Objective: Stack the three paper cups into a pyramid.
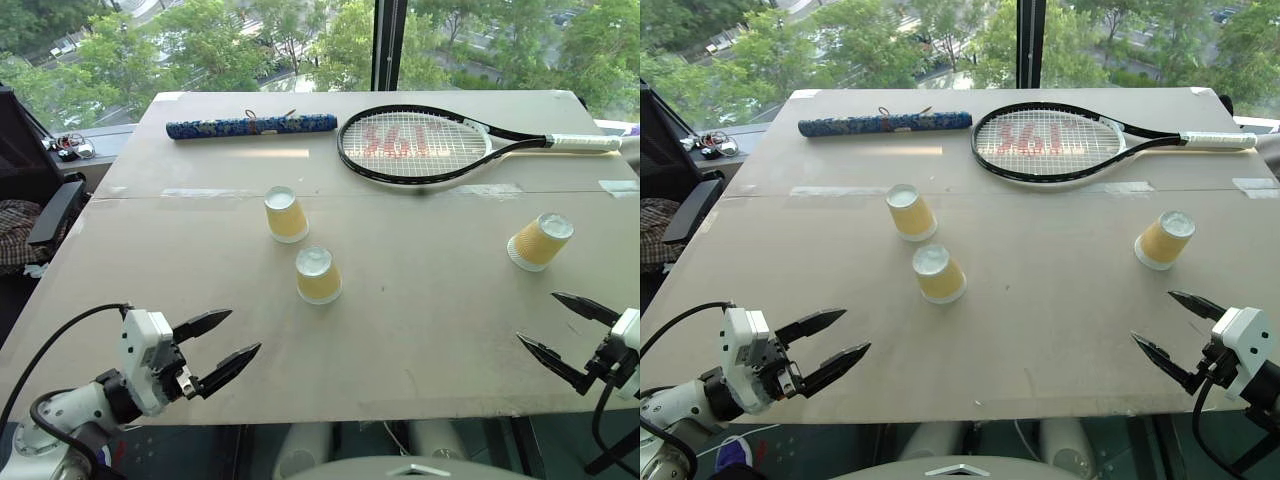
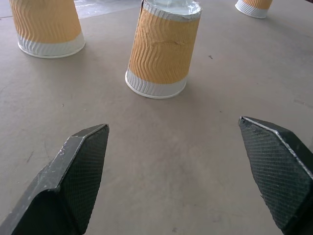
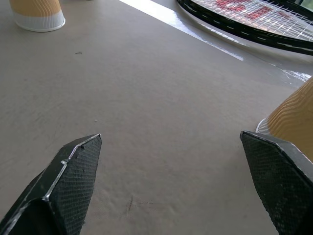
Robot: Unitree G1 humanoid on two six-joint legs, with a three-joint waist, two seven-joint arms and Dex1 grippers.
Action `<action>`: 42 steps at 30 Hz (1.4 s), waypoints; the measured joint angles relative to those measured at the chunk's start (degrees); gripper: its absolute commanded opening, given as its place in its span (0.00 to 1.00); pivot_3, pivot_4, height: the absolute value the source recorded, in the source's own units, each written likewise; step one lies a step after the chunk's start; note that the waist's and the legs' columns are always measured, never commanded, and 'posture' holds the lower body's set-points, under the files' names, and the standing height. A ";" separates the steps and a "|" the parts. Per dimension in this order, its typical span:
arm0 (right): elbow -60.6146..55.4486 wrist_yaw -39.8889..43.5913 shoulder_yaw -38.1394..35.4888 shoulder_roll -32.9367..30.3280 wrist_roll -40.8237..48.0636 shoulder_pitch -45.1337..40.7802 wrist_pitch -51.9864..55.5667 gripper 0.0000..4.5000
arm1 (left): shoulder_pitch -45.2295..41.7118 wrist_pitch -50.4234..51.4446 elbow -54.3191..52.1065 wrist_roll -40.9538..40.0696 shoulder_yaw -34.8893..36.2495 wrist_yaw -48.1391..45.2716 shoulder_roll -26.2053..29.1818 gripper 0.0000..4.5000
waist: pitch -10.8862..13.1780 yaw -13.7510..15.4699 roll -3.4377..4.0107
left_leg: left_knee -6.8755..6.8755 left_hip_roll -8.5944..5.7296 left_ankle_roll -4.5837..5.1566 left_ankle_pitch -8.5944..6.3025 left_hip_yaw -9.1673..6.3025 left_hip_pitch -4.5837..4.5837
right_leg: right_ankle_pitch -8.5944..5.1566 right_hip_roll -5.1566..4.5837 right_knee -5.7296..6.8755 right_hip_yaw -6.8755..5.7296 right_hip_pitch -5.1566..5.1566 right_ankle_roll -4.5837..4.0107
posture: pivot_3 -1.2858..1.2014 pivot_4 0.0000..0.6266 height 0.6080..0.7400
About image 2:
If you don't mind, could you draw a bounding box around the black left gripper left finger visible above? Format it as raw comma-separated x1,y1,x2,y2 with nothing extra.
0,123,110,235

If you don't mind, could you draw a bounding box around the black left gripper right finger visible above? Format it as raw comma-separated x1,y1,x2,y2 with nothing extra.
238,116,313,235

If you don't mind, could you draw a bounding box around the orange ribbed paper cup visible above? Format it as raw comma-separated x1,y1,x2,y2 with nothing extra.
125,0,202,99
9,0,86,59
235,0,273,19

